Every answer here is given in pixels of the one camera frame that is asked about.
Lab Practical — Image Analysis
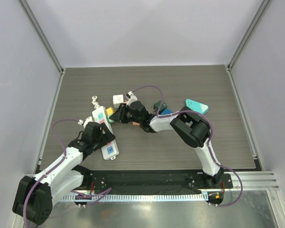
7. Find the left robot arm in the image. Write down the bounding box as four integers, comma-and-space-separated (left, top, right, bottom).
12, 122, 115, 227

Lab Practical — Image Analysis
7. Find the left aluminium frame post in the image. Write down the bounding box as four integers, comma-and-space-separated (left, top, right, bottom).
17, 0, 65, 76

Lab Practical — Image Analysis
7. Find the blue cube socket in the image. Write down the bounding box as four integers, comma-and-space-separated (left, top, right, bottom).
160, 108, 173, 115

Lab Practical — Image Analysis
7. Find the aluminium front rail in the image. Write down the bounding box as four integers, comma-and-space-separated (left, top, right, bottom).
19, 171, 280, 192

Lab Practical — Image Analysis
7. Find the dark green cube socket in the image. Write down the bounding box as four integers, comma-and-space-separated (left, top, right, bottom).
153, 101, 167, 114

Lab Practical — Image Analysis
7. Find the white cube socket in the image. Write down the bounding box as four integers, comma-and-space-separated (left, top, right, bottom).
113, 95, 124, 108

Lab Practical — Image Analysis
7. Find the right aluminium frame post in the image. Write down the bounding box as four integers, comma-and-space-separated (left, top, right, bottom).
225, 0, 274, 72

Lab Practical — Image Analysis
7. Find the yellow plug adapter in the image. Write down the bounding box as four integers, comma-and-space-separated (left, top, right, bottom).
106, 107, 114, 116

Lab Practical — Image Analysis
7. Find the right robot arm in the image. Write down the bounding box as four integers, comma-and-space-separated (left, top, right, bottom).
109, 101, 224, 188

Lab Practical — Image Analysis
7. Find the teal triangular socket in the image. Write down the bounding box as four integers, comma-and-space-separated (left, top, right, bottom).
185, 99, 209, 114

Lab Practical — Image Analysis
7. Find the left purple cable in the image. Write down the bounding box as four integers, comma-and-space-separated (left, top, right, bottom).
22, 118, 112, 228

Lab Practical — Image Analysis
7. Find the white slotted cable duct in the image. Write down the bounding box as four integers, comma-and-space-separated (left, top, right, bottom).
60, 192, 209, 203

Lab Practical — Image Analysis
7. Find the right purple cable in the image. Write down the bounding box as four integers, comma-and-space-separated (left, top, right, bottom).
130, 85, 243, 208

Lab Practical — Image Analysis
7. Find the aluminium frame post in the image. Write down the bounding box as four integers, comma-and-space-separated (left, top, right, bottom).
17, 0, 65, 76
225, 0, 274, 72

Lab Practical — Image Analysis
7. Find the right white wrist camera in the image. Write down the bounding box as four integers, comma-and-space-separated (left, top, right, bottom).
125, 91, 138, 106

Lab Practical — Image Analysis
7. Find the purple cable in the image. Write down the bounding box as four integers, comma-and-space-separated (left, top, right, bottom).
130, 85, 243, 208
22, 118, 112, 228

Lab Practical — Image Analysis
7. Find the white coiled power cord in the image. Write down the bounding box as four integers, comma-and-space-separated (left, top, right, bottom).
90, 95, 100, 110

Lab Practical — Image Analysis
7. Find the white power strip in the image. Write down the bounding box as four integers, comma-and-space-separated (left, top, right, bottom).
92, 106, 119, 160

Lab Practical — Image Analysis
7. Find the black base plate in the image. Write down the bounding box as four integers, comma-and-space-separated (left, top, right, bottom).
75, 170, 233, 195

